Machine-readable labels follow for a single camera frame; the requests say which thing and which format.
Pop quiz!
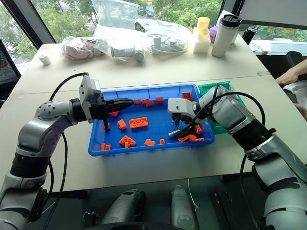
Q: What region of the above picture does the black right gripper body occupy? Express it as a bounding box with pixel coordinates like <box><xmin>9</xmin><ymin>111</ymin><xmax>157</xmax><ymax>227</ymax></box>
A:
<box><xmin>172</xmin><ymin>112</ymin><xmax>194</xmax><ymax>126</ymax></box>

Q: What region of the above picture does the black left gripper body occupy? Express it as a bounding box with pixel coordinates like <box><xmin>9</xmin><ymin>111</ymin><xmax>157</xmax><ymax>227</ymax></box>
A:
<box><xmin>89</xmin><ymin>94</ymin><xmax>114</xmax><ymax>121</ymax></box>

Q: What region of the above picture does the blue plastic bin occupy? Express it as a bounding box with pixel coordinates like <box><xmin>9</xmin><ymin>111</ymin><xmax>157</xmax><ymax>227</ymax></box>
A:
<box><xmin>88</xmin><ymin>83</ymin><xmax>216</xmax><ymax>158</ymax></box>

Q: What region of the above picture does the green plastic bin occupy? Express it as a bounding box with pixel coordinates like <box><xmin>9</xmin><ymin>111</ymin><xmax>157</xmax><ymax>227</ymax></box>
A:
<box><xmin>198</xmin><ymin>80</ymin><xmax>247</xmax><ymax>135</ymax></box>

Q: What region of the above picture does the person's bare hand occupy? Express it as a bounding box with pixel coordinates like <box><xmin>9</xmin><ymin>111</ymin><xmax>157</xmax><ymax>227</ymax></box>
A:
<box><xmin>275</xmin><ymin>61</ymin><xmax>307</xmax><ymax>86</ymax></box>

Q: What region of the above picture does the large orange six-stud brick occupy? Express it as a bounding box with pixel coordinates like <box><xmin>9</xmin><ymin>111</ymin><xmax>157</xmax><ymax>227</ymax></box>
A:
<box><xmin>129</xmin><ymin>117</ymin><xmax>149</xmax><ymax>129</ymax></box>

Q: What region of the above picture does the orange toy brick cluster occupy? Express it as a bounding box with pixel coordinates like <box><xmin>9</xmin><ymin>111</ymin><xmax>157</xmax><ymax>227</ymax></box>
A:
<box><xmin>118</xmin><ymin>135</ymin><xmax>137</xmax><ymax>148</ymax></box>

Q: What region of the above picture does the white and grey bottle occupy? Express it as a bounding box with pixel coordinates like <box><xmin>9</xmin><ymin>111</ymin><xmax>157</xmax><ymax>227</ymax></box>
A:
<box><xmin>110</xmin><ymin>46</ymin><xmax>146</xmax><ymax>63</ymax></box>

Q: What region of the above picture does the bagged pink cloth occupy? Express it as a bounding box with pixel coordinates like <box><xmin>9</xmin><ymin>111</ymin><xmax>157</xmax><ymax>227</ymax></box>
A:
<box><xmin>60</xmin><ymin>36</ymin><xmax>109</xmax><ymax>61</ymax></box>

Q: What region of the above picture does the small white cylinder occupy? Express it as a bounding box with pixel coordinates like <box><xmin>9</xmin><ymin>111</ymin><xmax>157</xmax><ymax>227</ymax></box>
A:
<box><xmin>38</xmin><ymin>54</ymin><xmax>52</xmax><ymax>66</ymax></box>

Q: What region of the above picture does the grey rounded robot leg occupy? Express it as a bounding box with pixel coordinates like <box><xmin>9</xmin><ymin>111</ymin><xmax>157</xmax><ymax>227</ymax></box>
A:
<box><xmin>100</xmin><ymin>188</ymin><xmax>146</xmax><ymax>226</ymax></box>
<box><xmin>169</xmin><ymin>185</ymin><xmax>199</xmax><ymax>230</ymax></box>

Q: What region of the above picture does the white power strip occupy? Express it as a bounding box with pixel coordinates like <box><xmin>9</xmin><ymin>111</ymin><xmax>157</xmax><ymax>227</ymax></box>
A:
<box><xmin>150</xmin><ymin>33</ymin><xmax>189</xmax><ymax>55</ymax></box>

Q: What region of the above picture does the large clear plastic bag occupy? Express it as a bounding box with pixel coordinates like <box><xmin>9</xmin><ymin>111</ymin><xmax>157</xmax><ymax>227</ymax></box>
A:
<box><xmin>91</xmin><ymin>0</ymin><xmax>193</xmax><ymax>61</ymax></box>

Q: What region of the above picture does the purple plastic bag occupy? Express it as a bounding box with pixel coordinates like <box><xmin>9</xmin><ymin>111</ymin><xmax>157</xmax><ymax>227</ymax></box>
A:
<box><xmin>209</xmin><ymin>24</ymin><xmax>219</xmax><ymax>44</ymax></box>

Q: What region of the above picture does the white tumbler with black lid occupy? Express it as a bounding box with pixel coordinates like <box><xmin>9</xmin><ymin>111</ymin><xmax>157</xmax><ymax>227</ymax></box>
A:
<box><xmin>211</xmin><ymin>13</ymin><xmax>242</xmax><ymax>58</ymax></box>

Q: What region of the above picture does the yellow plastic cup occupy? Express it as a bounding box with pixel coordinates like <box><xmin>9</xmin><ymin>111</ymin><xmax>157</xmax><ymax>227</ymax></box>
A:
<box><xmin>196</xmin><ymin>17</ymin><xmax>211</xmax><ymax>42</ymax></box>

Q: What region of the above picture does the black mesh chair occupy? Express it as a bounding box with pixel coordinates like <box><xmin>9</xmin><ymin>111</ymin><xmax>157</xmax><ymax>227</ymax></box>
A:
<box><xmin>0</xmin><ymin>38</ymin><xmax>22</xmax><ymax>102</ymax></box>

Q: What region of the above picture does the black bottle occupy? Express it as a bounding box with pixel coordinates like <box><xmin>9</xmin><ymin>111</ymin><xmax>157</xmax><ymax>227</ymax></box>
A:
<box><xmin>242</xmin><ymin>26</ymin><xmax>258</xmax><ymax>46</ymax></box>

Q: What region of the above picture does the person's white clothing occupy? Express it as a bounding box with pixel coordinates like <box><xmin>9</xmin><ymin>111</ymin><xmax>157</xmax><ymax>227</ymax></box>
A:
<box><xmin>282</xmin><ymin>80</ymin><xmax>307</xmax><ymax>122</ymax></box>

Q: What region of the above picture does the black office chair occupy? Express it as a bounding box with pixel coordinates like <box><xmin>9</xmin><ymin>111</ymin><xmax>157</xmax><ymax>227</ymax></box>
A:
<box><xmin>286</xmin><ymin>50</ymin><xmax>305</xmax><ymax>69</ymax></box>

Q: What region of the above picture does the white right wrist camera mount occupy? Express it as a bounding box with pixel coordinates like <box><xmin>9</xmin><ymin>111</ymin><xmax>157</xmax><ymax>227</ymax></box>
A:
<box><xmin>167</xmin><ymin>97</ymin><xmax>200</xmax><ymax>116</ymax></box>

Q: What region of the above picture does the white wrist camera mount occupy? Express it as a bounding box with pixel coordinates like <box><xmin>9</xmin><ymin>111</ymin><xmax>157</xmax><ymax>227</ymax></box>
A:
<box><xmin>167</xmin><ymin>97</ymin><xmax>200</xmax><ymax>116</ymax></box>
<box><xmin>79</xmin><ymin>74</ymin><xmax>102</xmax><ymax>124</ymax></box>

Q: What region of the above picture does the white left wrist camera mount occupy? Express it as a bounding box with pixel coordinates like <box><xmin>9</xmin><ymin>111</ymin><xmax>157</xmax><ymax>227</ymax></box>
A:
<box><xmin>79</xmin><ymin>74</ymin><xmax>102</xmax><ymax>124</ymax></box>

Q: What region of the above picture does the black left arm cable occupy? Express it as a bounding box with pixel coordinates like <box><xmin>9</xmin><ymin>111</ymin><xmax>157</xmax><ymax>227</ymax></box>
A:
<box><xmin>40</xmin><ymin>72</ymin><xmax>89</xmax><ymax>230</ymax></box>

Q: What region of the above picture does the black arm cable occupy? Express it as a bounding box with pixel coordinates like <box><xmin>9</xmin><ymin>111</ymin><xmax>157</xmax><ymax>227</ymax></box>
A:
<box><xmin>189</xmin><ymin>83</ymin><xmax>266</xmax><ymax>230</ymax></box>
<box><xmin>40</xmin><ymin>72</ymin><xmax>89</xmax><ymax>230</ymax></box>

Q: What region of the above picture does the thin white string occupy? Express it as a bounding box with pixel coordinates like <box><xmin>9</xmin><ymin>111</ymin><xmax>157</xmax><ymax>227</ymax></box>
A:
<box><xmin>187</xmin><ymin>178</ymin><xmax>200</xmax><ymax>212</ymax></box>

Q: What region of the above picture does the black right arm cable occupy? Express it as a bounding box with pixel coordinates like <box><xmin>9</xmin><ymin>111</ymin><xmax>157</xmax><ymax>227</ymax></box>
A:
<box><xmin>189</xmin><ymin>83</ymin><xmax>266</xmax><ymax>230</ymax></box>

